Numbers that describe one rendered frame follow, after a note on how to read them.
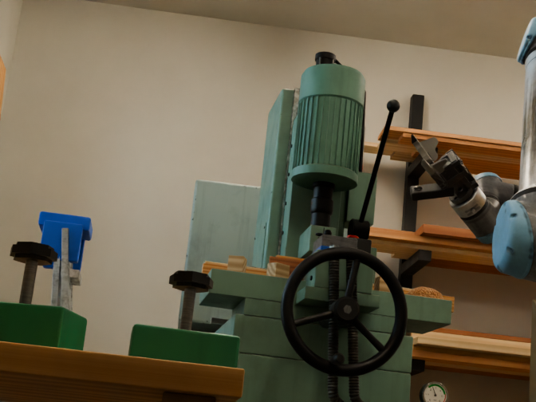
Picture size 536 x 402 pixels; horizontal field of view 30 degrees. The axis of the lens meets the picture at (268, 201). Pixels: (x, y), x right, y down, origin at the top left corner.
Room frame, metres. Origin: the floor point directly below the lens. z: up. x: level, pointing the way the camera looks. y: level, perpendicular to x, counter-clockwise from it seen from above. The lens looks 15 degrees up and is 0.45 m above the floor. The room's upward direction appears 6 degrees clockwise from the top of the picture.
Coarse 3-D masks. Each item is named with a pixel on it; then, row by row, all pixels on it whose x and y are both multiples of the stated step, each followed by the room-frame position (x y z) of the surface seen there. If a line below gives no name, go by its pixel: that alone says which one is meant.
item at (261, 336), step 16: (240, 320) 2.34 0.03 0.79; (256, 320) 2.35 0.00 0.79; (272, 320) 2.36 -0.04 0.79; (240, 336) 2.34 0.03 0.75; (256, 336) 2.35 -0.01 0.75; (272, 336) 2.36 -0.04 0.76; (304, 336) 2.37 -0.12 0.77; (320, 336) 2.37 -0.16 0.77; (384, 336) 2.40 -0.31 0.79; (240, 352) 2.35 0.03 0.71; (256, 352) 2.35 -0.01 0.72; (272, 352) 2.36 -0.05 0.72; (288, 352) 2.36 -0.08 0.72; (320, 352) 2.37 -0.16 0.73; (368, 352) 2.39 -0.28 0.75; (400, 352) 2.40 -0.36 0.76; (384, 368) 2.40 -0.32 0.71; (400, 368) 2.41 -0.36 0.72
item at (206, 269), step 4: (204, 264) 2.48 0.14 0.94; (208, 264) 2.49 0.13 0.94; (212, 264) 2.49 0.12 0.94; (204, 268) 2.48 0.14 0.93; (208, 268) 2.49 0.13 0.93; (216, 268) 2.49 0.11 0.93; (220, 268) 2.49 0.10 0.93; (224, 268) 2.49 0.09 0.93; (204, 272) 2.48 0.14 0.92; (208, 272) 2.49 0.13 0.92; (248, 272) 2.50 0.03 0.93; (252, 272) 2.50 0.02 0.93; (256, 272) 2.50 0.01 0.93; (260, 272) 2.51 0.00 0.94; (264, 272) 2.51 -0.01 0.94; (372, 288) 2.55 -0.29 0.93; (404, 292) 2.57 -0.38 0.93; (444, 296) 2.58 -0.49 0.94; (452, 300) 2.59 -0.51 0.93; (452, 304) 2.59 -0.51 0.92; (452, 308) 2.59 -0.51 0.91; (452, 312) 2.59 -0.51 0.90
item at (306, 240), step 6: (312, 228) 2.48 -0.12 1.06; (318, 228) 2.49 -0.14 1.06; (324, 228) 2.49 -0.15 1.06; (330, 228) 2.49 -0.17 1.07; (336, 228) 2.50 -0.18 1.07; (306, 234) 2.53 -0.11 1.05; (312, 234) 2.48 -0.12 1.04; (336, 234) 2.50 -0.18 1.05; (300, 240) 2.60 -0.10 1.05; (306, 240) 2.52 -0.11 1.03; (312, 240) 2.49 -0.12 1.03; (300, 246) 2.60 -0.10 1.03; (306, 246) 2.51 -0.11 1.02; (312, 246) 2.49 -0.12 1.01; (300, 252) 2.59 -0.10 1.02; (306, 252) 2.51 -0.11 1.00; (312, 252) 2.50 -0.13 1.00
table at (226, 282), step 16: (224, 272) 2.34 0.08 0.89; (240, 272) 2.34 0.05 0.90; (224, 288) 2.34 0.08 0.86; (240, 288) 2.34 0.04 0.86; (256, 288) 2.35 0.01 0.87; (272, 288) 2.35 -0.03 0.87; (304, 288) 2.28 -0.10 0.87; (320, 288) 2.28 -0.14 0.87; (208, 304) 2.50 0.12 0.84; (224, 304) 2.48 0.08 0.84; (304, 304) 2.35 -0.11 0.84; (320, 304) 2.33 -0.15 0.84; (368, 304) 2.29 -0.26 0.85; (384, 304) 2.40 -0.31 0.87; (416, 304) 2.41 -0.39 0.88; (432, 304) 2.42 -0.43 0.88; (448, 304) 2.42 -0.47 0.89; (416, 320) 2.41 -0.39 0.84; (432, 320) 2.42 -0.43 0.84; (448, 320) 2.42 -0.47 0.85
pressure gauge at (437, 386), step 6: (426, 384) 2.36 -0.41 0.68; (432, 384) 2.35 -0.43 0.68; (438, 384) 2.36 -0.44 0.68; (420, 390) 2.37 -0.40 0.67; (426, 390) 2.35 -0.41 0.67; (432, 390) 2.35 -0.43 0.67; (438, 390) 2.36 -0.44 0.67; (444, 390) 2.36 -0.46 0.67; (420, 396) 2.36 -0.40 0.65; (426, 396) 2.35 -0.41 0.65; (432, 396) 2.35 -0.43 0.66; (438, 396) 2.36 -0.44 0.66; (444, 396) 2.36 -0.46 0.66
